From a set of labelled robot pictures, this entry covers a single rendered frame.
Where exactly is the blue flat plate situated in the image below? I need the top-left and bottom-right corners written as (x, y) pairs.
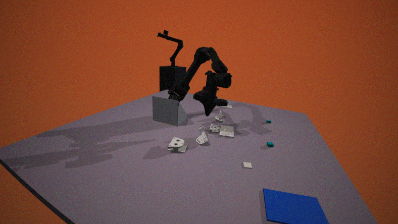
top-left (263, 188), bottom-right (329, 224)

